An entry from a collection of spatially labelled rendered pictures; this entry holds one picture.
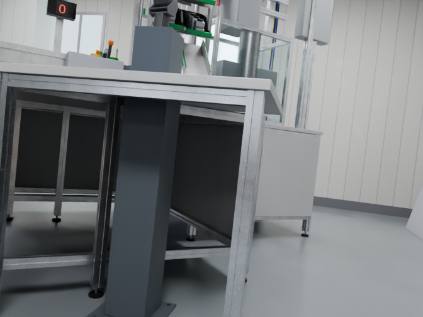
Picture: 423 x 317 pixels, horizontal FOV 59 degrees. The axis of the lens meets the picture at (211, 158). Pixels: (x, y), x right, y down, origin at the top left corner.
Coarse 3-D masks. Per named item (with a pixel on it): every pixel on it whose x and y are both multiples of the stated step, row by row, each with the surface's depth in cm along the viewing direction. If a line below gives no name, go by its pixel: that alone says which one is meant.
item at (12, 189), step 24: (24, 120) 290; (48, 120) 298; (72, 120) 307; (96, 120) 316; (120, 120) 326; (24, 144) 291; (48, 144) 300; (72, 144) 309; (96, 144) 318; (24, 168) 293; (48, 168) 301; (72, 168) 310; (96, 168) 320; (24, 192) 290; (48, 192) 299; (72, 192) 307; (96, 192) 317
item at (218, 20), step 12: (216, 24) 261; (228, 24) 264; (240, 24) 269; (216, 36) 260; (276, 36) 285; (216, 48) 262; (216, 60) 262; (288, 60) 292; (288, 72) 294; (288, 84) 294
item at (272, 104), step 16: (0, 64) 119; (16, 64) 117; (32, 64) 116; (112, 80) 112; (128, 80) 109; (144, 80) 108; (160, 80) 107; (176, 80) 106; (192, 80) 104; (208, 80) 103; (224, 80) 102; (240, 80) 101; (256, 80) 100; (272, 96) 111; (272, 112) 158
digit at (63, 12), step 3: (57, 0) 167; (57, 3) 167; (60, 3) 168; (63, 3) 168; (66, 3) 169; (57, 6) 167; (60, 6) 168; (63, 6) 168; (66, 6) 169; (57, 9) 167; (60, 9) 168; (63, 9) 168; (66, 9) 169; (57, 12) 167; (60, 12) 168; (63, 12) 168; (66, 12) 169; (66, 15) 169
